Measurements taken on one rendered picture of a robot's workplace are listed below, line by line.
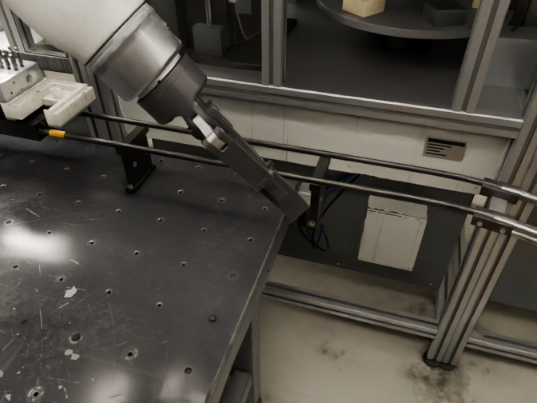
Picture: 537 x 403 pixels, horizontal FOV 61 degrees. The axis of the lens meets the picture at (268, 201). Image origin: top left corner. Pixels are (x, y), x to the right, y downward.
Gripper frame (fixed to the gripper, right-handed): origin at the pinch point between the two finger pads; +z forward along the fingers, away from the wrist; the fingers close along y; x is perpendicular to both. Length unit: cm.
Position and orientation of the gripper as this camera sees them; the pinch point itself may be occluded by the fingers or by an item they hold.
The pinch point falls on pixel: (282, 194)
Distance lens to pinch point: 57.6
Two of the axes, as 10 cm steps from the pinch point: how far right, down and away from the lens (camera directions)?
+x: -7.3, 6.7, 1.5
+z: 6.6, 6.2, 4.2
